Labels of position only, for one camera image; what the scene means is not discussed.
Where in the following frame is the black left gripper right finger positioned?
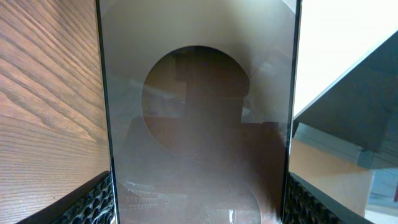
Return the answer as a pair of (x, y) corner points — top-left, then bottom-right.
(282, 172), (372, 224)

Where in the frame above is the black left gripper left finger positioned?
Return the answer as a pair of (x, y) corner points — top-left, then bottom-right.
(18, 171), (115, 224)

